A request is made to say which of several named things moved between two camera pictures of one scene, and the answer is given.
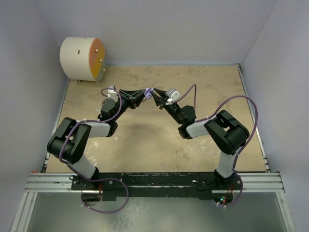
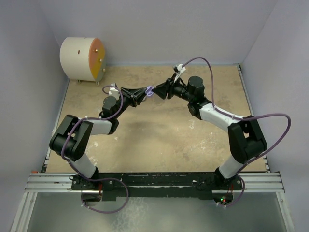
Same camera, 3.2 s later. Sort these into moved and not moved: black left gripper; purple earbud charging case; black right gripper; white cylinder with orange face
Moved: black right gripper
Not moved: black left gripper; white cylinder with orange face; purple earbud charging case
